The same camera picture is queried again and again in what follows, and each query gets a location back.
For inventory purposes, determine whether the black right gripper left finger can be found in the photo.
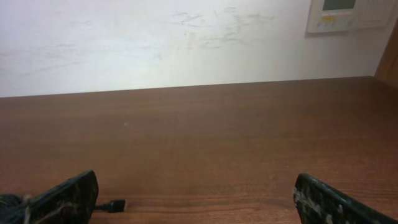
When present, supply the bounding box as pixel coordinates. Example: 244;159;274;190
1;170;99;224

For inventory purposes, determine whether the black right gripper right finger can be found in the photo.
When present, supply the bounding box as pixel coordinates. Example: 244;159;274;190
294;173;397;224

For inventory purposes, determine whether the white wall control panel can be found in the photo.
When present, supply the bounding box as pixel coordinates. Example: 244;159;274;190
307;0;397;34

